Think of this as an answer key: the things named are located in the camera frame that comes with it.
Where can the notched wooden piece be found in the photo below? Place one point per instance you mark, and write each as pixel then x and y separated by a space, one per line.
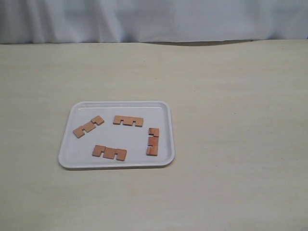
pixel 109 153
pixel 128 120
pixel 152 149
pixel 86 128

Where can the white backdrop cloth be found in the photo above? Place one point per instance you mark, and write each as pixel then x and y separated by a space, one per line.
pixel 75 21

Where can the white rectangular plastic tray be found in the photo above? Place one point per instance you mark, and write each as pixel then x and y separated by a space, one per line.
pixel 77 153

